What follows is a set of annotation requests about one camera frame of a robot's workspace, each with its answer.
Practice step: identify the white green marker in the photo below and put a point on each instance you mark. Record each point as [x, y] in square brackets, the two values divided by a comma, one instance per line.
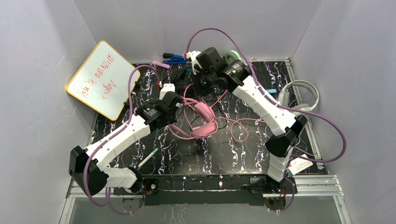
[147, 158]

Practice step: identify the black blue headphones with cable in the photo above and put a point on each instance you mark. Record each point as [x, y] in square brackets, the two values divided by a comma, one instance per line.
[183, 82]

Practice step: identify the white headphones with cable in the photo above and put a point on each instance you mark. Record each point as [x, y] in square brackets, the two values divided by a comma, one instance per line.
[298, 106]

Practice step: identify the yellow framed whiteboard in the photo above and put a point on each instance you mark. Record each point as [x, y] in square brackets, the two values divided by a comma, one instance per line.
[101, 81]

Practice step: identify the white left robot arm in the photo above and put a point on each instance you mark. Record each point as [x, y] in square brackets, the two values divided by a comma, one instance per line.
[88, 166]

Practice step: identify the green headphones with cable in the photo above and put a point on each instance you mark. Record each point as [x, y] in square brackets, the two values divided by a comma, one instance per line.
[231, 56]

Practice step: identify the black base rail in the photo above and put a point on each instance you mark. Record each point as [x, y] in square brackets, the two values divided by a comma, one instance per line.
[227, 189]

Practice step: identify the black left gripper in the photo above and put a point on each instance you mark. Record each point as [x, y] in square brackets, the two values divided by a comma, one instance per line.
[174, 103]

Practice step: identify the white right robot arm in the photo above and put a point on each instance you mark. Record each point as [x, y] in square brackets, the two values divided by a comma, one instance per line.
[284, 125]

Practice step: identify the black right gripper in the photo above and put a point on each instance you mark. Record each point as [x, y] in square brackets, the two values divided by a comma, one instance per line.
[200, 75]

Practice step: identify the pink marker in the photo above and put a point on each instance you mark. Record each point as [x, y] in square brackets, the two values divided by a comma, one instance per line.
[160, 64]

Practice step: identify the blue black marker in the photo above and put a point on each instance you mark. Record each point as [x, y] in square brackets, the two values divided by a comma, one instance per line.
[170, 59]

